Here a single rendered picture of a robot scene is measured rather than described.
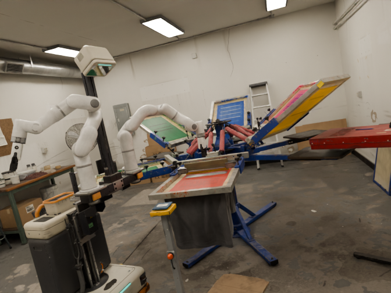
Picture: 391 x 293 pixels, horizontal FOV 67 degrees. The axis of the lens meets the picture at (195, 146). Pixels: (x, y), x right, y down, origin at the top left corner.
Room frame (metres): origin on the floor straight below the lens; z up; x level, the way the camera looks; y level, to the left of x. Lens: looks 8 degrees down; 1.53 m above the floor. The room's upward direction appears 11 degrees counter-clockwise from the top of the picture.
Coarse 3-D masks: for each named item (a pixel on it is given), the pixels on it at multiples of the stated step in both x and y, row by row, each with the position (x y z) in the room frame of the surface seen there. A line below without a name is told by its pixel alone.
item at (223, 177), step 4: (208, 172) 2.48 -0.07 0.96; (212, 172) 2.45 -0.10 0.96; (228, 172) 2.35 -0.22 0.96; (208, 176) 2.34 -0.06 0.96; (212, 176) 2.31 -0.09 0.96; (216, 176) 2.29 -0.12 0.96; (220, 176) 2.26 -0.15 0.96; (224, 176) 2.24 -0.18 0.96; (220, 180) 2.14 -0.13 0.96; (224, 180) 2.12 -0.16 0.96; (216, 184) 2.05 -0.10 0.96; (220, 184) 2.03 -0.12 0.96; (196, 188) 2.05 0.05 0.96
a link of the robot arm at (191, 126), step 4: (176, 116) 2.36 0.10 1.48; (180, 116) 2.36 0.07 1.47; (184, 116) 2.36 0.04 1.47; (176, 120) 2.36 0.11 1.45; (180, 120) 2.35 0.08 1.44; (184, 120) 2.34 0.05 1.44; (188, 120) 2.34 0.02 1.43; (192, 120) 2.36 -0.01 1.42; (184, 124) 2.34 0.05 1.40; (188, 124) 2.34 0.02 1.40; (192, 124) 2.35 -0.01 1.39; (196, 124) 2.37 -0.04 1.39; (188, 128) 2.39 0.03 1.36; (192, 128) 2.35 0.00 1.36; (196, 128) 2.37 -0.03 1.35
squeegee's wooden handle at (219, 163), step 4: (208, 160) 2.45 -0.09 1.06; (212, 160) 2.44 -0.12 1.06; (216, 160) 2.43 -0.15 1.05; (220, 160) 2.42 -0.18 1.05; (224, 160) 2.41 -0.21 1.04; (184, 164) 2.51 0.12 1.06; (188, 164) 2.50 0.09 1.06; (192, 164) 2.49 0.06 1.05; (196, 164) 2.48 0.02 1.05; (200, 164) 2.47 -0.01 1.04; (204, 164) 2.46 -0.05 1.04; (208, 164) 2.45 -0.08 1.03; (212, 164) 2.44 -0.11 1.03; (216, 164) 2.43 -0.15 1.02; (220, 164) 2.42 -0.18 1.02; (224, 164) 2.41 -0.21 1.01; (188, 168) 2.50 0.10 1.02; (192, 168) 2.49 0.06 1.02; (196, 168) 2.48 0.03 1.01; (200, 168) 2.47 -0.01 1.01; (204, 168) 2.46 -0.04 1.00; (208, 168) 2.45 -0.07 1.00
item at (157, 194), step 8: (176, 176) 2.46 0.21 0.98; (232, 176) 2.06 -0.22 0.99; (168, 184) 2.26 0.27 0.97; (232, 184) 1.88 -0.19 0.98; (152, 192) 2.03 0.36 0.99; (160, 192) 1.99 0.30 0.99; (168, 192) 1.95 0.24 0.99; (176, 192) 1.92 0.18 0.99; (184, 192) 1.91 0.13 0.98; (192, 192) 1.89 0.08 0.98; (200, 192) 1.88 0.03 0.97; (208, 192) 1.86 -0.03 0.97; (216, 192) 1.85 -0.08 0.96; (224, 192) 1.83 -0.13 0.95; (152, 200) 1.97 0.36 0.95
